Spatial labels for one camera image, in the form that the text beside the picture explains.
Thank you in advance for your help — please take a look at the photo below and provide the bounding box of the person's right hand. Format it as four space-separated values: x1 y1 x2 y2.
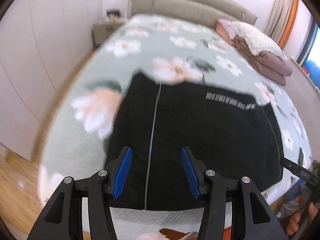
284 196 319 236

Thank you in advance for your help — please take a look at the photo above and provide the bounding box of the beige padded headboard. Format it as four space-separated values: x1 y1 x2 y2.
131 0 258 29

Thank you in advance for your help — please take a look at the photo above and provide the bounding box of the beige and orange curtain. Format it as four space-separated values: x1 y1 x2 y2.
264 0 299 49

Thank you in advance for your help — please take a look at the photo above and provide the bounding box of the pink patterned pillow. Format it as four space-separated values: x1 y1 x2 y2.
215 19 236 40

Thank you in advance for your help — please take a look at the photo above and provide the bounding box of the folded pink quilt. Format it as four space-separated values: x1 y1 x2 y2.
223 35 292 86

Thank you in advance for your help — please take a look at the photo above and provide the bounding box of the black zip-up jacket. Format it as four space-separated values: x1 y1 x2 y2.
106 73 284 211

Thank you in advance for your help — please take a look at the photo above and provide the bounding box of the beige bedside table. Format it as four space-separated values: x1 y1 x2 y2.
93 10 126 47

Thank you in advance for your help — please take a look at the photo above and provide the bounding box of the white wardrobe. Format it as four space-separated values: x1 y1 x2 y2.
0 0 133 162

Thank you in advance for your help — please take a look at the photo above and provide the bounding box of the white lace pillow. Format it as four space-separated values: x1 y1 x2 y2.
229 21 287 60

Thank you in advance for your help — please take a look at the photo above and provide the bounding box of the green floral bedspread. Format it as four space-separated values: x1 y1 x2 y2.
38 14 312 239

